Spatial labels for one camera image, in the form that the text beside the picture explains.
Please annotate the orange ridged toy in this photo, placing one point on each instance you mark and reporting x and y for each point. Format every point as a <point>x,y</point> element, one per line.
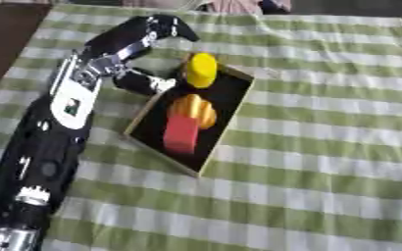
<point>194,108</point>

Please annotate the red rectangular block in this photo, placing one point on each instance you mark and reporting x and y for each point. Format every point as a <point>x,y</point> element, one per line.
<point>181,134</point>

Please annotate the cardboard box black inside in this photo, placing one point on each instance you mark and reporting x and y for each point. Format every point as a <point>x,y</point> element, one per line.
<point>227,94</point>

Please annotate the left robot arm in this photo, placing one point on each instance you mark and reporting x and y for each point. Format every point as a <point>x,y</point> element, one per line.
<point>50,137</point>

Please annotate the person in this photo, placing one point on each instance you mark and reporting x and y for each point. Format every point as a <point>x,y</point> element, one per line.
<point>227,6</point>

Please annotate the yellow cylinder block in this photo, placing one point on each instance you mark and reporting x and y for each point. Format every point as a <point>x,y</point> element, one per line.
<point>201,70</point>

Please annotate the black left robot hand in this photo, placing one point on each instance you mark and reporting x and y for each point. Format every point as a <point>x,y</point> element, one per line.
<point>131,36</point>

